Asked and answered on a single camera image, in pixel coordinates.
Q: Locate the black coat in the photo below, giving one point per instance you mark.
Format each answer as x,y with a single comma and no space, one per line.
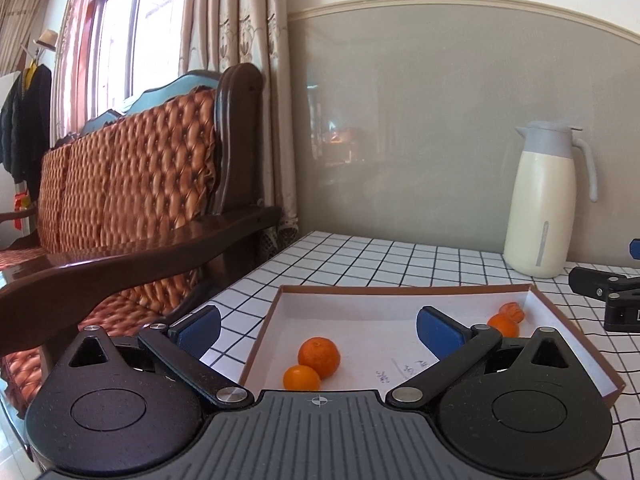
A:
30,120

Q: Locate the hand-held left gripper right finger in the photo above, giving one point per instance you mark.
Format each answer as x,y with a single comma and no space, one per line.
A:
440,332

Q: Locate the brown cardboard box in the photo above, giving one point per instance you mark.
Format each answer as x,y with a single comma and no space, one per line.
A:
350,315

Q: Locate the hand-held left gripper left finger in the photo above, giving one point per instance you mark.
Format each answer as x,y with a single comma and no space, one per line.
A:
202,332

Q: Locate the beige patterned curtain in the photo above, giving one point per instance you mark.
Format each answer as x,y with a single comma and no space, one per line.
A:
235,20

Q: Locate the window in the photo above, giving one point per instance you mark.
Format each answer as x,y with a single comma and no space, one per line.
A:
150,20

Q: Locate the orange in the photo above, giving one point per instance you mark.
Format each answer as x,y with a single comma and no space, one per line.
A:
301,378
319,357
504,326

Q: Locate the wooden sofa with orange cushions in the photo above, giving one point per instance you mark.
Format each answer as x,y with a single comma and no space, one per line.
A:
150,160

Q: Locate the white checked tablecloth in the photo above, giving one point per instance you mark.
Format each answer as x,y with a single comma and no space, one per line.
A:
380,265

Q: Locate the cream thermos jug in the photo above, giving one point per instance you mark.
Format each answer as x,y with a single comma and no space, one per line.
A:
535,210

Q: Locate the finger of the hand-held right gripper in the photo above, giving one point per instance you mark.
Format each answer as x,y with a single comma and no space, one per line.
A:
587,281
635,250

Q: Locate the orange-brown wrinkled fruit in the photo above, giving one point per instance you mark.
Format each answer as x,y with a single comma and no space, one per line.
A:
513,311

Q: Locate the straw hat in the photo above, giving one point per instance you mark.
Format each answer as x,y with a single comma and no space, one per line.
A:
47,39

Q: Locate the yellow garment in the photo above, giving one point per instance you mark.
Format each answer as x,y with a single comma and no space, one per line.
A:
30,72

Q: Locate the beige striped curtain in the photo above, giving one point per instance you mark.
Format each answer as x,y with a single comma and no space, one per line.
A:
20,20

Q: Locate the red hanging ornament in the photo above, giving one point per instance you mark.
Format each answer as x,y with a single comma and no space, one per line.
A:
22,205

